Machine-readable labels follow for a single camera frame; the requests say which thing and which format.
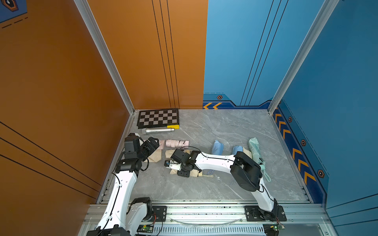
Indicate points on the cream umbrella sleeve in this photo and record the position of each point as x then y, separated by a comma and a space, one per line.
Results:
156, 156

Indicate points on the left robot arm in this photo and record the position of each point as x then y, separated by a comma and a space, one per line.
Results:
121, 218

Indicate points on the pink umbrella sleeve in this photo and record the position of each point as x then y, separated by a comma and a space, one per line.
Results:
161, 144

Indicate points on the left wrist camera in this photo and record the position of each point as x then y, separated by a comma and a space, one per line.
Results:
132, 143

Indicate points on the pale yellow sleeved umbrella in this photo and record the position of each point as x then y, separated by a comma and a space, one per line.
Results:
196, 173

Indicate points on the beige sleeved umbrella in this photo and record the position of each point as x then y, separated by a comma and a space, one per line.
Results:
248, 153

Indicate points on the green circuit board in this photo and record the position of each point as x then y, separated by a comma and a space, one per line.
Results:
145, 229

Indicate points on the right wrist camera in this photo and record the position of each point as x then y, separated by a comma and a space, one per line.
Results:
172, 165

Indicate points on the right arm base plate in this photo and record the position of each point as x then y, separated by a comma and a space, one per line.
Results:
255, 214

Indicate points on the yellow block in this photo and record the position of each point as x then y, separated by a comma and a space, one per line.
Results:
173, 126

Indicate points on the aluminium front rail frame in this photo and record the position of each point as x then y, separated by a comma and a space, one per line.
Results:
227, 218

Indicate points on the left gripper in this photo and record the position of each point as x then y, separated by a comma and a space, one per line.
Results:
151, 149

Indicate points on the light blue sleeved umbrella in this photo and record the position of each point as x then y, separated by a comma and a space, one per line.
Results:
217, 148

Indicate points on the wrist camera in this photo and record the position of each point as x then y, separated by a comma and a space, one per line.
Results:
172, 165
132, 143

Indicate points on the checkerboard calibration board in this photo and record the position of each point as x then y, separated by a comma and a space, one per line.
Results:
158, 118

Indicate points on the mint green sleeved umbrella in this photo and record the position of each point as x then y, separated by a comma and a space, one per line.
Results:
256, 156

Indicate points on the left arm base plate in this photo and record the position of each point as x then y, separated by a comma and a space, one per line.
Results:
155, 213

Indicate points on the silver metal cylinder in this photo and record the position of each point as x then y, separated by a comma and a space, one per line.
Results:
157, 130

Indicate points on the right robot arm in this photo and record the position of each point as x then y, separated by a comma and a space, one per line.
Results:
246, 172

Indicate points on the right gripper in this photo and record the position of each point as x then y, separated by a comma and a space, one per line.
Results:
184, 174

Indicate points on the small right circuit board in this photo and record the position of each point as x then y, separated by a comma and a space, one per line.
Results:
277, 228

